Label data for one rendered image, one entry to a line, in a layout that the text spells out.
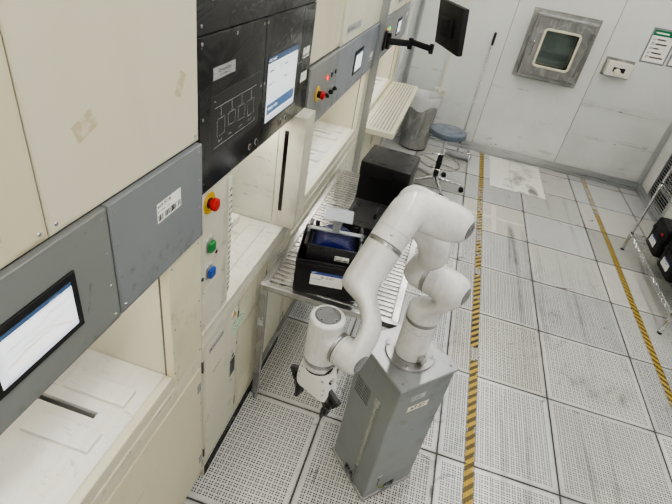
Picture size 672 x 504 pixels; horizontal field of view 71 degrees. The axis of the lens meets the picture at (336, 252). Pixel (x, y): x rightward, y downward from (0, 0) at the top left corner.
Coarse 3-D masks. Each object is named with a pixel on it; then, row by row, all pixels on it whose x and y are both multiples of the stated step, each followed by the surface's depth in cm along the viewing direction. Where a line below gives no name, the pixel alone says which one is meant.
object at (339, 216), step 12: (324, 216) 190; (336, 216) 192; (348, 216) 193; (312, 228) 197; (324, 228) 197; (336, 228) 194; (360, 228) 206; (360, 240) 198; (312, 252) 192; (324, 252) 192; (336, 252) 191; (348, 252) 190; (336, 264) 194; (348, 264) 194
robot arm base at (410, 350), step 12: (408, 324) 168; (396, 336) 186; (408, 336) 170; (420, 336) 167; (432, 336) 171; (396, 348) 178; (408, 348) 172; (420, 348) 171; (396, 360) 175; (408, 360) 175; (420, 360) 174; (432, 360) 178
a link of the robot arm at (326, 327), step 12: (312, 312) 108; (324, 312) 108; (336, 312) 109; (312, 324) 106; (324, 324) 105; (336, 324) 106; (312, 336) 108; (324, 336) 106; (336, 336) 107; (312, 348) 110; (324, 348) 107; (312, 360) 111; (324, 360) 110
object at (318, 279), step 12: (300, 252) 204; (300, 264) 192; (312, 264) 191; (324, 264) 191; (300, 276) 195; (312, 276) 194; (324, 276) 194; (336, 276) 193; (300, 288) 199; (312, 288) 198; (324, 288) 198; (336, 288) 197; (348, 300) 200
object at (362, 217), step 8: (360, 200) 253; (352, 208) 245; (360, 208) 246; (368, 208) 247; (376, 208) 249; (384, 208) 250; (360, 216) 239; (368, 216) 241; (376, 216) 241; (344, 224) 233; (352, 224) 232; (360, 224) 233; (368, 224) 234; (368, 232) 232
